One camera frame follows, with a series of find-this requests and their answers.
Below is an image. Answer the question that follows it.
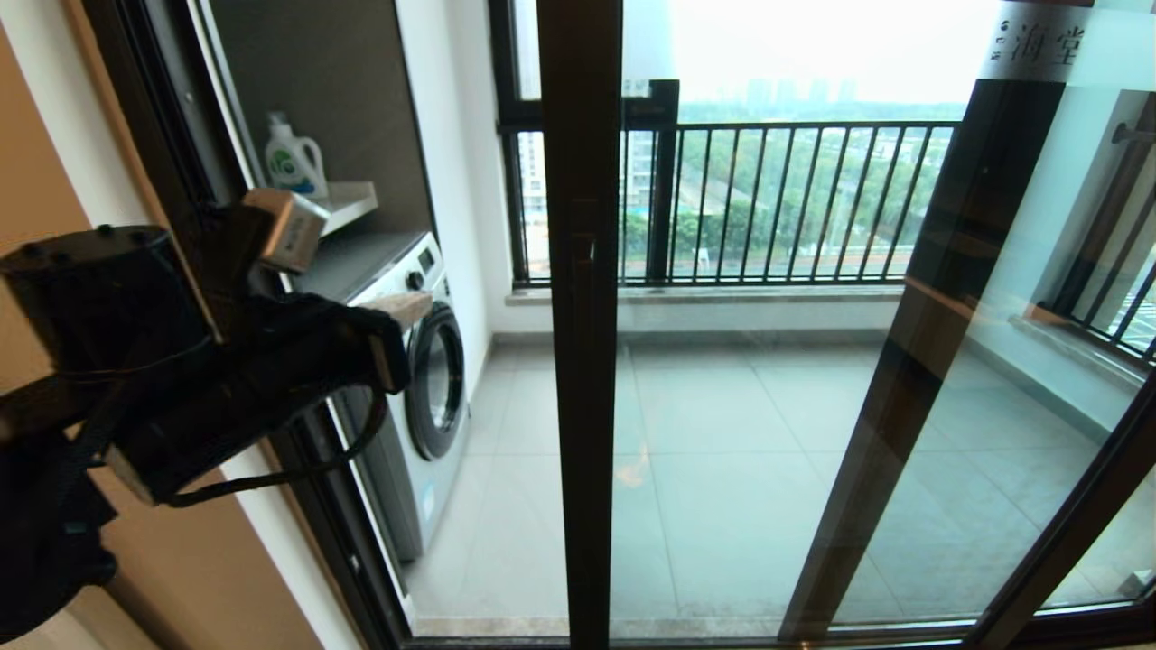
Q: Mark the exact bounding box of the white front-load washing machine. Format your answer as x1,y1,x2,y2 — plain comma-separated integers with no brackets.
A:
294,231,471,562

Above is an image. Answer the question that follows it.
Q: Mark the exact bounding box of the dark brown sliding glass door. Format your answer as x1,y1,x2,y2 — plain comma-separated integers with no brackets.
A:
536,0,1156,650

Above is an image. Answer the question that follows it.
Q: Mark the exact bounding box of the white detergent bottle green label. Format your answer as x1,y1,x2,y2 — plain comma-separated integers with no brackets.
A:
265,112,329,195

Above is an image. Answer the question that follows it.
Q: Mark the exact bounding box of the black balcony railing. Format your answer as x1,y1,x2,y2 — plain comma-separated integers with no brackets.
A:
499,122,960,288
1039,144,1156,367

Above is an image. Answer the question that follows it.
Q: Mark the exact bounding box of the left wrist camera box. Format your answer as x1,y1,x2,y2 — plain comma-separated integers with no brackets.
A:
240,188,331,274

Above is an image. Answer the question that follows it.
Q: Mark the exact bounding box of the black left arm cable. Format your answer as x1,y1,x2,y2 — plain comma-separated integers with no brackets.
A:
167,384,389,508

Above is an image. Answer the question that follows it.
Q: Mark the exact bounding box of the brown cabinet niche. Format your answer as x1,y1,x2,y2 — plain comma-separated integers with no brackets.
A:
206,0,436,237

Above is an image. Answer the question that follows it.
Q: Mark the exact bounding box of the white cabinet shelf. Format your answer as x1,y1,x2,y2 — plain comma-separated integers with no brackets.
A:
316,181,379,237

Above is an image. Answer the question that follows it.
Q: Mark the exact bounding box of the black balcony window frame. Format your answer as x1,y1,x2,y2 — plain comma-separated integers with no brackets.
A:
489,0,681,288

